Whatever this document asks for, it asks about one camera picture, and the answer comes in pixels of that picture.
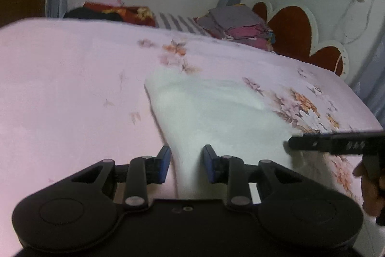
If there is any black cloth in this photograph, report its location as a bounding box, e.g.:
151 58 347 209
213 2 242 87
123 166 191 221
63 7 122 23

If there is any white small garment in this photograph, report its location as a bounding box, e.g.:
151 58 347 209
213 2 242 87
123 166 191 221
144 68 304 200

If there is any person's right hand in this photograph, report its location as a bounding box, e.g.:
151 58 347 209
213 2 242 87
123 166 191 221
353 158 385 219

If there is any pink floral bedsheet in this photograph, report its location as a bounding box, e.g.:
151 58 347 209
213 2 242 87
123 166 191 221
0 18 384 257

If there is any white cable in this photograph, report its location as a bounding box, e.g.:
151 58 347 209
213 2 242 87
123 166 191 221
329 0 378 72

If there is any grey striped cloth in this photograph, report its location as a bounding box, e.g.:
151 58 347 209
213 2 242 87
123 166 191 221
154 12 209 36

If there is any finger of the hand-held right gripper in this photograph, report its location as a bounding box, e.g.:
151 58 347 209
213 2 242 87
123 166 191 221
288 132 332 155

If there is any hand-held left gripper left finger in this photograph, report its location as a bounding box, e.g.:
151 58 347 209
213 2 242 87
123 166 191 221
71 145 172 207

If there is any heart-shaped bed headboard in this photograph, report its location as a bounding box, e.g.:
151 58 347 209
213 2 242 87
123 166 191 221
251 1 351 79

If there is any red floral blanket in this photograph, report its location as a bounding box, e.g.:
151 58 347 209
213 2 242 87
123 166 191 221
82 0 157 28

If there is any stack of folded clothes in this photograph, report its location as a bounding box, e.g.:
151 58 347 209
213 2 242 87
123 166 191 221
193 3 276 52

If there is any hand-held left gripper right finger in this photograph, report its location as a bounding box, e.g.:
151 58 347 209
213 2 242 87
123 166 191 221
202 144 305 207

